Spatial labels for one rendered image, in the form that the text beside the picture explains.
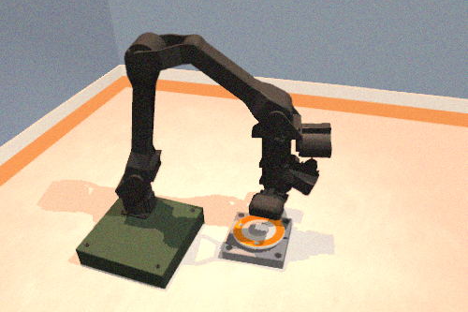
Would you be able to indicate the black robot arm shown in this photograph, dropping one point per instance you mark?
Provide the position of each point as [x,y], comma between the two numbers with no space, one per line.
[279,122]

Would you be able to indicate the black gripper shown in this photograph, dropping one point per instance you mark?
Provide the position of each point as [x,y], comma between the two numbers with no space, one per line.
[270,202]

